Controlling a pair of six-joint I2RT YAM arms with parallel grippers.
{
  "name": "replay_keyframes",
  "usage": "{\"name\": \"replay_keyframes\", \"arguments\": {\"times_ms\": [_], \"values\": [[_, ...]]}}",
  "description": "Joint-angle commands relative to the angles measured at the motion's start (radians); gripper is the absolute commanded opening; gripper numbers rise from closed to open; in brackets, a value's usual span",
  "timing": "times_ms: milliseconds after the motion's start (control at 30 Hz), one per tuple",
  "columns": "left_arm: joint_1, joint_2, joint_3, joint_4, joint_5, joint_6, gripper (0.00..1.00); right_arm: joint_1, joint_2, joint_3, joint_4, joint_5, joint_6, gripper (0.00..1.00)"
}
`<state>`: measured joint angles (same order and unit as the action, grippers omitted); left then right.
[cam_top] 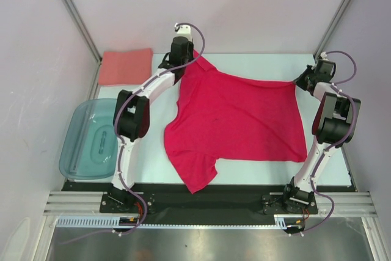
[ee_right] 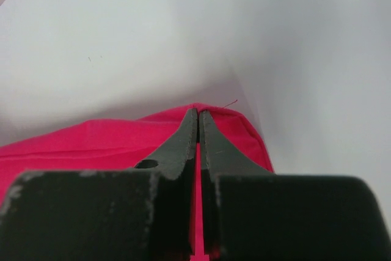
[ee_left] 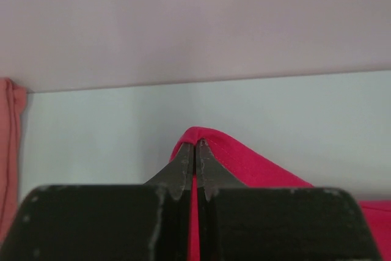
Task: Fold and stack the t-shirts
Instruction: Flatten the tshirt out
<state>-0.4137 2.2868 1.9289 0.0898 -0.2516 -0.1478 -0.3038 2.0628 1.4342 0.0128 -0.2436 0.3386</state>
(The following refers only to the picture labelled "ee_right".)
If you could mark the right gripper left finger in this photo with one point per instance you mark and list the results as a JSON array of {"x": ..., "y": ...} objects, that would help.
[{"x": 140, "y": 213}]

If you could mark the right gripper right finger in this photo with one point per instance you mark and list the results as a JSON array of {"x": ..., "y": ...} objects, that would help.
[{"x": 250, "y": 213}]

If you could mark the red t shirt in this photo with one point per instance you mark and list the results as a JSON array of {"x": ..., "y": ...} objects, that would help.
[{"x": 115, "y": 145}]

